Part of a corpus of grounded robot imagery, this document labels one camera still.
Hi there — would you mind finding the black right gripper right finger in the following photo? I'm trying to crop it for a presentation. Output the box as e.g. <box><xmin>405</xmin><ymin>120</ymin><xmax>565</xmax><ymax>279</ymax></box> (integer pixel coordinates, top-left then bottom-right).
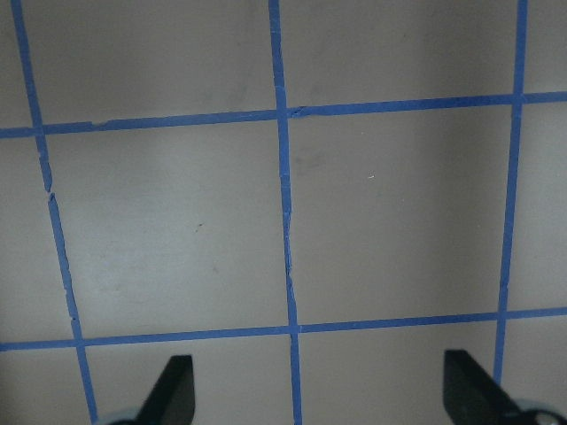
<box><xmin>443</xmin><ymin>350</ymin><xmax>532</xmax><ymax>425</ymax></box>

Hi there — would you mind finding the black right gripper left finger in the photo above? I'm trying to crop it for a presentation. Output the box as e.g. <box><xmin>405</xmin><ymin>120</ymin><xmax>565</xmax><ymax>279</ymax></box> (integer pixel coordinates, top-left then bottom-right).
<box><xmin>134</xmin><ymin>355</ymin><xmax>196</xmax><ymax>425</ymax></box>

